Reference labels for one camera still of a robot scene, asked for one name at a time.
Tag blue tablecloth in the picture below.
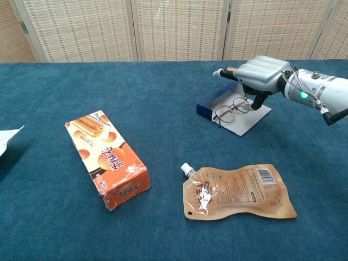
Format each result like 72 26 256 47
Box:
0 59 348 261

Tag orange biscuit box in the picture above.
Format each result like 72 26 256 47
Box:
64 110 151 212

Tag brown spout pouch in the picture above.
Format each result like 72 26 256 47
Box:
180 162 297 220

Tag woven bamboo screen panel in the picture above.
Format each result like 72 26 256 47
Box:
309 0 348 60
222 0 337 61
130 0 232 62
0 0 38 64
9 0 139 63

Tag thin metal frame eyeglasses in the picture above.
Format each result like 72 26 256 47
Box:
213 96 250 128

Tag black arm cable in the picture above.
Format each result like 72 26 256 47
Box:
315 100 348 126

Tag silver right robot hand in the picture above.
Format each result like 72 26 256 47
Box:
213 55 291 111

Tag blue glasses case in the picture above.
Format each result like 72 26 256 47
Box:
196 83 272 136

